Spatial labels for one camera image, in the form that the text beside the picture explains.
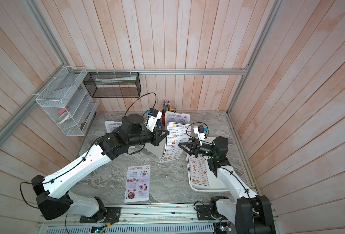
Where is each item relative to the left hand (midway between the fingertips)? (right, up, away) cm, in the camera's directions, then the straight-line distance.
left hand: (168, 136), depth 65 cm
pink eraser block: (-62, +14, +18) cm, 66 cm away
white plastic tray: (+28, -31, +21) cm, 47 cm away
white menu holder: (-36, +5, +23) cm, 43 cm away
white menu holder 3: (+3, +11, +27) cm, 29 cm away
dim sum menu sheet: (+5, +1, +2) cm, 6 cm away
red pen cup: (-1, +18, +39) cm, 43 cm away
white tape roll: (-61, +9, +17) cm, 64 cm away
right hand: (+6, -5, +7) cm, 11 cm away
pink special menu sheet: (-18, -31, +19) cm, 40 cm away
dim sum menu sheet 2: (+18, -22, +21) cm, 35 cm away
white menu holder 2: (-7, -13, +33) cm, 36 cm away
